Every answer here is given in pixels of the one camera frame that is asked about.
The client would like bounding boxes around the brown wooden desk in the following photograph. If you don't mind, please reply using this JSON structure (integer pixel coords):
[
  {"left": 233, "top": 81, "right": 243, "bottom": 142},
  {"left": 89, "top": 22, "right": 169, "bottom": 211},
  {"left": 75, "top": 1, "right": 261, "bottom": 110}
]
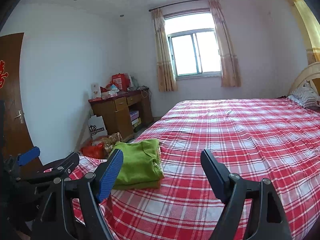
[{"left": 89, "top": 87, "right": 153, "bottom": 141}]

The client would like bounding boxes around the white paper bag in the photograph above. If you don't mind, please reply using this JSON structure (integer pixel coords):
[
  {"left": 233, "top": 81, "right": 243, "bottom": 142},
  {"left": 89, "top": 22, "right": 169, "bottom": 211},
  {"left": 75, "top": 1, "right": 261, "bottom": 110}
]
[{"left": 88, "top": 115, "right": 108, "bottom": 140}]

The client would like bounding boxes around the wooden headboard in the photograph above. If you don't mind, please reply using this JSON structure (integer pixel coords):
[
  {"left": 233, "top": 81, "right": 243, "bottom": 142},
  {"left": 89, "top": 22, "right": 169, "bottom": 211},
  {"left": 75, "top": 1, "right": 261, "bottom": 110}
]
[{"left": 288, "top": 62, "right": 320, "bottom": 94}]

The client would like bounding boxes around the brown wooden door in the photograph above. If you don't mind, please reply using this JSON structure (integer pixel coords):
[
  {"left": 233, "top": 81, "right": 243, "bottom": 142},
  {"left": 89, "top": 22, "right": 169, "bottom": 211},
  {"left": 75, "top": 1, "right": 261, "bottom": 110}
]
[{"left": 1, "top": 33, "right": 34, "bottom": 159}]

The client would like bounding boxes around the left beige curtain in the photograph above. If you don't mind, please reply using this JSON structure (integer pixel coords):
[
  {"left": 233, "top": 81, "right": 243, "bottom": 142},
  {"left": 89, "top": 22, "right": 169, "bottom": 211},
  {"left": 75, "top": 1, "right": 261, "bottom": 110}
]
[{"left": 151, "top": 9, "right": 177, "bottom": 92}]

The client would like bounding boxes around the patterned pillow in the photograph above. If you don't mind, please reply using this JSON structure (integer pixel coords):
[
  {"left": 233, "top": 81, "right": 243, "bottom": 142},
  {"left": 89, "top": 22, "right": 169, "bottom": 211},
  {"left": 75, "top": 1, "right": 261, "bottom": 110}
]
[{"left": 288, "top": 80, "right": 319, "bottom": 110}]

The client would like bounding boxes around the red gift bag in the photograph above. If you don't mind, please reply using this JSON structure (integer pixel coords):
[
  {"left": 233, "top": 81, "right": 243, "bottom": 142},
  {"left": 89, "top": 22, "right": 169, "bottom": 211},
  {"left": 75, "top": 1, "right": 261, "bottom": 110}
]
[{"left": 112, "top": 73, "right": 131, "bottom": 92}]

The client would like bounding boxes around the red plaid bed sheet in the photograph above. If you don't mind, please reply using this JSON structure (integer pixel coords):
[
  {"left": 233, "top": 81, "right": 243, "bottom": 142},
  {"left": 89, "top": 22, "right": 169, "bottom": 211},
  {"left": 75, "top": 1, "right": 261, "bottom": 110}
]
[{"left": 100, "top": 98, "right": 319, "bottom": 239}]

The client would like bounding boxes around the window with green frame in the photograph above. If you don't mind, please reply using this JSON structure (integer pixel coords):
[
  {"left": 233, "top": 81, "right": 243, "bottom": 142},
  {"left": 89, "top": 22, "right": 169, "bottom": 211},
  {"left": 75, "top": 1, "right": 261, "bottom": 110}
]
[{"left": 164, "top": 10, "right": 222, "bottom": 79}]

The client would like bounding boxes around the green knitted sweater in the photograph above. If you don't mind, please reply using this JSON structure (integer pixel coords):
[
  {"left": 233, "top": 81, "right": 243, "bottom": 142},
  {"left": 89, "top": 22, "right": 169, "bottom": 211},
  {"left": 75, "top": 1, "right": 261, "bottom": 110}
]
[{"left": 113, "top": 139, "right": 164, "bottom": 190}]

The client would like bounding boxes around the beige curtain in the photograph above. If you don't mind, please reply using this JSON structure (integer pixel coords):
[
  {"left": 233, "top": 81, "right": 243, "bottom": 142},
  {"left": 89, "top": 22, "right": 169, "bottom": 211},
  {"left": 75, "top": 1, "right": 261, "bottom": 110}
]
[
  {"left": 151, "top": 9, "right": 177, "bottom": 92},
  {"left": 208, "top": 0, "right": 241, "bottom": 87}
]

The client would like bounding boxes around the right beige curtain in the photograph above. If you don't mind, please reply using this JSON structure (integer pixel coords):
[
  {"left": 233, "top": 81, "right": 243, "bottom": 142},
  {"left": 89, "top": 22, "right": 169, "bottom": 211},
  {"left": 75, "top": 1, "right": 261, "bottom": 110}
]
[{"left": 208, "top": 0, "right": 241, "bottom": 87}]

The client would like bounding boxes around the yellow curtain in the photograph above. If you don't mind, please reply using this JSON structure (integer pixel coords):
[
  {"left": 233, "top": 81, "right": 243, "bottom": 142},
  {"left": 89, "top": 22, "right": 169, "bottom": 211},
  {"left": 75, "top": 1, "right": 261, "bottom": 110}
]
[{"left": 287, "top": 0, "right": 320, "bottom": 64}]

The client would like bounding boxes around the red plastic bag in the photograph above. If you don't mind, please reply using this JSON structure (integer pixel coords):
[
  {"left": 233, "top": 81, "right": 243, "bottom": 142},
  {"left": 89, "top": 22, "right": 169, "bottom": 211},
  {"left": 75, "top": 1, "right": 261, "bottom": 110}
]
[{"left": 80, "top": 142, "right": 105, "bottom": 159}]

